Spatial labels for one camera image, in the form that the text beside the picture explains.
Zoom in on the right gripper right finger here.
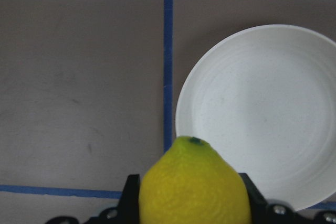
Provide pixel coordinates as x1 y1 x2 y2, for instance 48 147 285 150
239 173 335 224

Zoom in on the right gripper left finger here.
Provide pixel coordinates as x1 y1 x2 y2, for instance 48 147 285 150
44 174 141 224

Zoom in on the yellow lemon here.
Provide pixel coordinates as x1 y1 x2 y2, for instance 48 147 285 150
139 136 252 223

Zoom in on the round cream plate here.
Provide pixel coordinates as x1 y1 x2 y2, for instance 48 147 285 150
175 25 335 210

